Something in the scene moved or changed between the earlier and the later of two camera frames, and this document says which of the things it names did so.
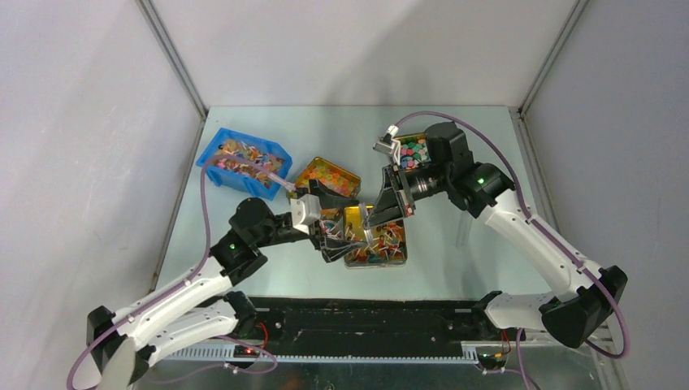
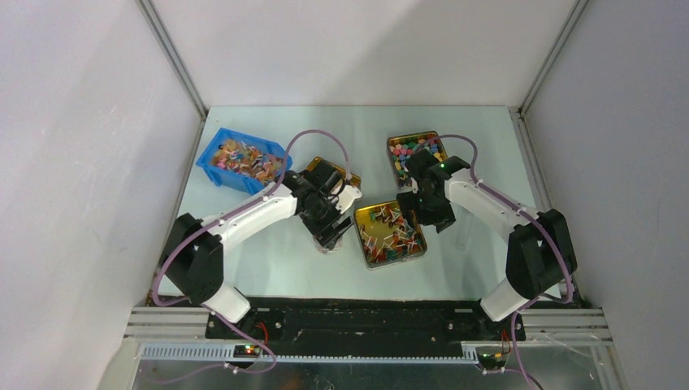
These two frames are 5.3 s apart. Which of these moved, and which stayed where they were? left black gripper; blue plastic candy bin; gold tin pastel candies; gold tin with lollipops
Moved: gold tin with lollipops; left black gripper
Stayed: blue plastic candy bin; gold tin pastel candies
